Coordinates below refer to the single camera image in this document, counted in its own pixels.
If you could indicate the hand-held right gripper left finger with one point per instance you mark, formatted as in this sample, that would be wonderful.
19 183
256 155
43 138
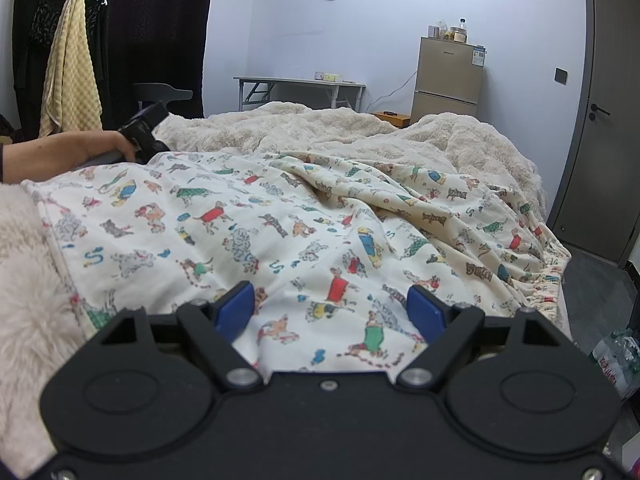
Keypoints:
235 310

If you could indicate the orange box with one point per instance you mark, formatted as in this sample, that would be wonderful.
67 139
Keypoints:
395 119

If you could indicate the grey folding table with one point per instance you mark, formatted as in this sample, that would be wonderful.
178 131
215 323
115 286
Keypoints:
280 81

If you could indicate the grey door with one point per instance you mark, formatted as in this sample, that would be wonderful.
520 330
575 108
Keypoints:
600 160

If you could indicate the glass jar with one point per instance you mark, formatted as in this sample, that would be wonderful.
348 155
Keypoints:
458 35

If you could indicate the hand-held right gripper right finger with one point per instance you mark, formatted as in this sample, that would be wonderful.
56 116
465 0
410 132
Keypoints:
425 315

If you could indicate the beige two-door fridge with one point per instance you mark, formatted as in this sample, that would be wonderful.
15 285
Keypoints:
445 70

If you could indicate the cartoon dog print fitted sheet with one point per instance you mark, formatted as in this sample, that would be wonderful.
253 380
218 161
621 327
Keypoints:
300 210

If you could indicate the pack of water bottles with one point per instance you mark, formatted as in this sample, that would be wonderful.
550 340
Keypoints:
615 360

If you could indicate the person's left forearm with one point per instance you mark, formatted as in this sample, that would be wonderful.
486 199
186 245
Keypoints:
40 157

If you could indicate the black wall switch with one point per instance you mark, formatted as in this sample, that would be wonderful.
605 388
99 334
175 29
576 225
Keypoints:
561 75

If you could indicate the dark curtain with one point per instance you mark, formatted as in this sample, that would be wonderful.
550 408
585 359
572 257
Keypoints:
150 20

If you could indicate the person's left hand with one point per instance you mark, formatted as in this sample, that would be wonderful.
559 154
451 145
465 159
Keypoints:
102 142

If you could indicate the cream fluffy blanket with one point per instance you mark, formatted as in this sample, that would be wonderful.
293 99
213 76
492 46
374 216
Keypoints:
30 285

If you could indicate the grey chair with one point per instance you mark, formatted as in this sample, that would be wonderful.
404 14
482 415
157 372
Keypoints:
160 92

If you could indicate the small yellow box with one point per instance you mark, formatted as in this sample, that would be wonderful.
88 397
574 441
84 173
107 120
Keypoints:
327 76

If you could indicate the yellow checked towel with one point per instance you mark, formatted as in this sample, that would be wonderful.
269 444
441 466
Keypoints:
70 85

